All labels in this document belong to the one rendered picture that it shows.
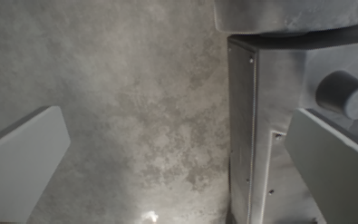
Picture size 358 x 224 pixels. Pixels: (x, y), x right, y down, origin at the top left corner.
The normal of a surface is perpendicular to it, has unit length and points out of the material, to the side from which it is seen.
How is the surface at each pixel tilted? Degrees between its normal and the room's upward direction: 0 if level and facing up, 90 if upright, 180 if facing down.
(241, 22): 61
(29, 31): 0
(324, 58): 0
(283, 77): 45
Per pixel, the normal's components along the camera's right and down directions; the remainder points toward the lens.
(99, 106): 0.11, 0.45
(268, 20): -0.59, 0.48
